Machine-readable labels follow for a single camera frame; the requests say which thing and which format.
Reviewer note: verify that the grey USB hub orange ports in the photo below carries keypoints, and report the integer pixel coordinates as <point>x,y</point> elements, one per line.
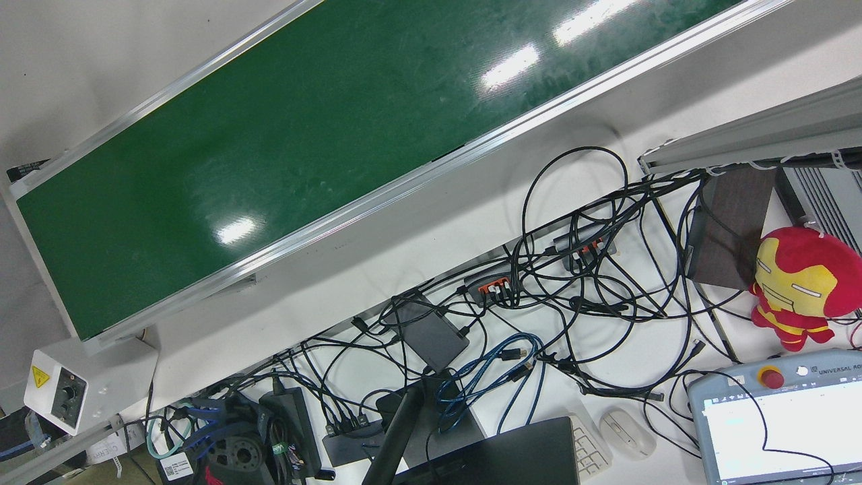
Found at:
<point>582,244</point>
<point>491,279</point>

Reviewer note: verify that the black flat drive box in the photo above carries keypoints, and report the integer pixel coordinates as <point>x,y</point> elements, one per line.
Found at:
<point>427,333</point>

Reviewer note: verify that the green conveyor belt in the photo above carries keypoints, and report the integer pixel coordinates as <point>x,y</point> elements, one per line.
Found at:
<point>303,135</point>

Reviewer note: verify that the black multiport hub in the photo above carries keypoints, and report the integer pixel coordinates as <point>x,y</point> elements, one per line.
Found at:
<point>350,444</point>

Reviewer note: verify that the black laptop screen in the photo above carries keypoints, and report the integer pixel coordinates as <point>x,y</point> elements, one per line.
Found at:
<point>498,458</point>

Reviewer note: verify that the black power adapter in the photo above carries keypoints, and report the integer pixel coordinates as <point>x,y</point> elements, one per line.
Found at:
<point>289,424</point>

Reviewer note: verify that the white keyboard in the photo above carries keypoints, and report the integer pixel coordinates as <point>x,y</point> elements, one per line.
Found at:
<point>591,451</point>

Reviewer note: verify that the white computer mouse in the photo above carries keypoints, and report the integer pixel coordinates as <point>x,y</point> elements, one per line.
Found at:
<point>627,434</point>

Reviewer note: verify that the black round wheel device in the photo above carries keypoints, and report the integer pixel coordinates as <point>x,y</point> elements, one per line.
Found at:
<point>236,461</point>

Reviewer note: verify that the dark brown box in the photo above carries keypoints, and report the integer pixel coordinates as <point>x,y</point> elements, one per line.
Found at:
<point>731,229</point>

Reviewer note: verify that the white QR label tag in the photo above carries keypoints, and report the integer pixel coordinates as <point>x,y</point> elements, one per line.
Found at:
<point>178,466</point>

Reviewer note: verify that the white conveyor control box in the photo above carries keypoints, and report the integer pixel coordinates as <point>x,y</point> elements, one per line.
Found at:
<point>101,377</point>

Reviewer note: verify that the red yellow Iron Man plush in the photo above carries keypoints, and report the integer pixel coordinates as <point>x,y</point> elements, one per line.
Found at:
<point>801,283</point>

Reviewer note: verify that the grey teach pendant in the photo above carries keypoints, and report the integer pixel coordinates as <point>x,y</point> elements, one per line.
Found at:
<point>774,431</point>

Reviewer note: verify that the grey finned metal case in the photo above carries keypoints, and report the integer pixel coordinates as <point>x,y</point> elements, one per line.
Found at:
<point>828,202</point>

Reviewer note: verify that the aluminium profile leg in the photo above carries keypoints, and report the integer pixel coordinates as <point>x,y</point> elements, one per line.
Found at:
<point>54,458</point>

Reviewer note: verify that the grey aluminium profile rail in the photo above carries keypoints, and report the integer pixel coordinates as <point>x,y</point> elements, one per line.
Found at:
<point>754,138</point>

